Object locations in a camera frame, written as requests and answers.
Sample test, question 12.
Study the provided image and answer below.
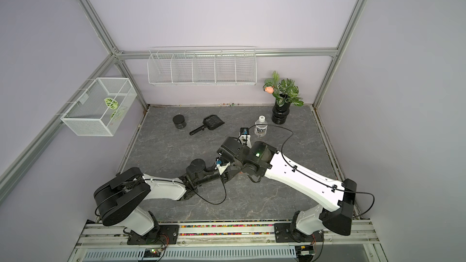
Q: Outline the clear bottle white label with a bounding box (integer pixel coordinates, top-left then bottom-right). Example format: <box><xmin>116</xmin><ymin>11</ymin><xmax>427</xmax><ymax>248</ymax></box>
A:
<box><xmin>254</xmin><ymin>120</ymin><xmax>268</xmax><ymax>137</ymax></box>

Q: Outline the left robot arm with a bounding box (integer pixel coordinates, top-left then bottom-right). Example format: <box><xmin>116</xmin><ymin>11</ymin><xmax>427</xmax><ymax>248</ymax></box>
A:
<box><xmin>93</xmin><ymin>157</ymin><xmax>240</xmax><ymax>239</ymax></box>

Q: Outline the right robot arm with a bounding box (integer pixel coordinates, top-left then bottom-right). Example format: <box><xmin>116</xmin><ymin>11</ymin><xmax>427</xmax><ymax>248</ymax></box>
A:
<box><xmin>217</xmin><ymin>137</ymin><xmax>357</xmax><ymax>239</ymax></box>

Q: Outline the black scoop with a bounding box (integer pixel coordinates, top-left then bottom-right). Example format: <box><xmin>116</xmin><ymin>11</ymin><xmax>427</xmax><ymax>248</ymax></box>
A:
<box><xmin>189</xmin><ymin>115</ymin><xmax>224</xmax><ymax>135</ymax></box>

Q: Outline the black vase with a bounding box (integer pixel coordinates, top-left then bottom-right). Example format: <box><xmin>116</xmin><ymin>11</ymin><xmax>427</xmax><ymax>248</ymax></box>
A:
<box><xmin>271</xmin><ymin>98</ymin><xmax>291</xmax><ymax>124</ymax></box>

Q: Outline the black round jar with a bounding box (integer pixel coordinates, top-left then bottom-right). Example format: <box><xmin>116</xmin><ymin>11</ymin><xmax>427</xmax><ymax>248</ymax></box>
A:
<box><xmin>172</xmin><ymin>114</ymin><xmax>186</xmax><ymax>129</ymax></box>

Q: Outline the artificial green plant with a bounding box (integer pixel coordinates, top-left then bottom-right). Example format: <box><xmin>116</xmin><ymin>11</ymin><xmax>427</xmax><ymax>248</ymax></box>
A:
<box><xmin>263</xmin><ymin>71</ymin><xmax>304</xmax><ymax>107</ymax></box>

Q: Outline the green leaf in basket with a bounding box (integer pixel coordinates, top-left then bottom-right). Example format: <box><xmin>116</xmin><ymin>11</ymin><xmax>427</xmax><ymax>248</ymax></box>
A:
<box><xmin>104</xmin><ymin>98</ymin><xmax>119</xmax><ymax>110</ymax></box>

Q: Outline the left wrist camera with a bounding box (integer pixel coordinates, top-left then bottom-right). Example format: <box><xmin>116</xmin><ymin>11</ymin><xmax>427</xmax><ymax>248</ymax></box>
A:
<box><xmin>215</xmin><ymin>158</ymin><xmax>230</xmax><ymax>176</ymax></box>

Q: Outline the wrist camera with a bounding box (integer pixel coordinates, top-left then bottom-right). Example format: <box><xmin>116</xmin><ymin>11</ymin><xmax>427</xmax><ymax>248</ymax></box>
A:
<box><xmin>239</xmin><ymin>127</ymin><xmax>252</xmax><ymax>148</ymax></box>
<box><xmin>215</xmin><ymin>158</ymin><xmax>230</xmax><ymax>176</ymax></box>

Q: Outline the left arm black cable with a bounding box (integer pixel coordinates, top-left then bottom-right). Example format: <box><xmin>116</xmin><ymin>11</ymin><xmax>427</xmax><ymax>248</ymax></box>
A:
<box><xmin>189</xmin><ymin>178</ymin><xmax>228</xmax><ymax>206</ymax></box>

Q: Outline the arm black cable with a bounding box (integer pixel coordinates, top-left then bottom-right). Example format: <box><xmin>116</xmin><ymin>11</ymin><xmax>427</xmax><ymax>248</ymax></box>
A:
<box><xmin>189</xmin><ymin>178</ymin><xmax>228</xmax><ymax>206</ymax></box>
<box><xmin>238</xmin><ymin>123</ymin><xmax>376</xmax><ymax>220</ymax></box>

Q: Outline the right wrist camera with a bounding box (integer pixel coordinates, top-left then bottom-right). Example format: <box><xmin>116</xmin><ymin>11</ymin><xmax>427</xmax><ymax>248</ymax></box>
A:
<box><xmin>239</xmin><ymin>127</ymin><xmax>252</xmax><ymax>148</ymax></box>

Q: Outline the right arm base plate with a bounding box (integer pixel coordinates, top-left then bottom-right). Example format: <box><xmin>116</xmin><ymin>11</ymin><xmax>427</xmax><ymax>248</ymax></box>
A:
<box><xmin>273</xmin><ymin>223</ymin><xmax>324</xmax><ymax>244</ymax></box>

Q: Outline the aluminium front rail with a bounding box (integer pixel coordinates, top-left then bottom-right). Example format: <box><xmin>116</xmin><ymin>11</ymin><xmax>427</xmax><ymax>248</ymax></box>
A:
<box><xmin>69</xmin><ymin>220</ymin><xmax>387</xmax><ymax>262</ymax></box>

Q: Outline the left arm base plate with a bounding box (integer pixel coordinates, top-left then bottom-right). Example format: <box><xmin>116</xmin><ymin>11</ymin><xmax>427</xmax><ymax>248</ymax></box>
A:
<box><xmin>127</xmin><ymin>224</ymin><xmax>180</xmax><ymax>245</ymax></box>

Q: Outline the long white wire shelf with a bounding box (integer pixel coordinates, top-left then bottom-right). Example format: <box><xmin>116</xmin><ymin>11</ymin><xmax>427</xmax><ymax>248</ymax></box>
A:
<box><xmin>147</xmin><ymin>46</ymin><xmax>257</xmax><ymax>86</ymax></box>

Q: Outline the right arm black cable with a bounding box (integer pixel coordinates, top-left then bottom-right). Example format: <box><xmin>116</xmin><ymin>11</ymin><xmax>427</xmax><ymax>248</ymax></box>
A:
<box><xmin>238</xmin><ymin>123</ymin><xmax>376</xmax><ymax>220</ymax></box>

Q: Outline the white wire basket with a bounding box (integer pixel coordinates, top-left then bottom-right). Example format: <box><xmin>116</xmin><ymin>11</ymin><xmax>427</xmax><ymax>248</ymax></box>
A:
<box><xmin>61</xmin><ymin>78</ymin><xmax>137</xmax><ymax>137</ymax></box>

